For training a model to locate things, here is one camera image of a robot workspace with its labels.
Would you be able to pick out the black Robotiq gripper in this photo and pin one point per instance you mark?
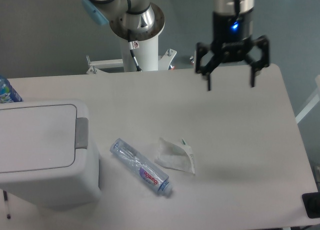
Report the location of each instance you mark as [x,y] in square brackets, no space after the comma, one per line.
[232,40]

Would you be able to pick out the white push-button trash can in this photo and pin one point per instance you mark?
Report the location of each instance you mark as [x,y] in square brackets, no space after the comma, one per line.
[47,154]

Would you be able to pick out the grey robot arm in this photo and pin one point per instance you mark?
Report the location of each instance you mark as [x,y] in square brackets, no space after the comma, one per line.
[136,22]

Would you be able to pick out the white middle base leg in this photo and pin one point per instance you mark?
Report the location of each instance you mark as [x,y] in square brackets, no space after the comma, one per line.
[165,62]

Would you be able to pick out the crumpled white plastic wrapper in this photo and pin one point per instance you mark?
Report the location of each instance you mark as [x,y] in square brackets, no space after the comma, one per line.
[175,156]

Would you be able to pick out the clear plastic water bottle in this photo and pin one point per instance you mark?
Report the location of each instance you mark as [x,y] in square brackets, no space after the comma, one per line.
[157,180]

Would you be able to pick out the white left base leg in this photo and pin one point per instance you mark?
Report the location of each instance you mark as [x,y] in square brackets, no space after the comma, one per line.
[104,66]

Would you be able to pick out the black device at table edge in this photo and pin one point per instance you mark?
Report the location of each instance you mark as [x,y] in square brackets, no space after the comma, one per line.
[311,203]

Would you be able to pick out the blue labelled drink bottle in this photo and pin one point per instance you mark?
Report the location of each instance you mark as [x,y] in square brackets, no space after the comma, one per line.
[7,93]

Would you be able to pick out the black and white pen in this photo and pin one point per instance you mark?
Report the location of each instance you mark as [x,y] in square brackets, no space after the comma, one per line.
[6,202]

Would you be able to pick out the white frame at right edge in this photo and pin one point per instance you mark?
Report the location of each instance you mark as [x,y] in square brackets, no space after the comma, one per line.
[310,103]

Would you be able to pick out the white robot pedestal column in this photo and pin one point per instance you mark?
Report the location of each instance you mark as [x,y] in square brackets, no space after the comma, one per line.
[145,53]

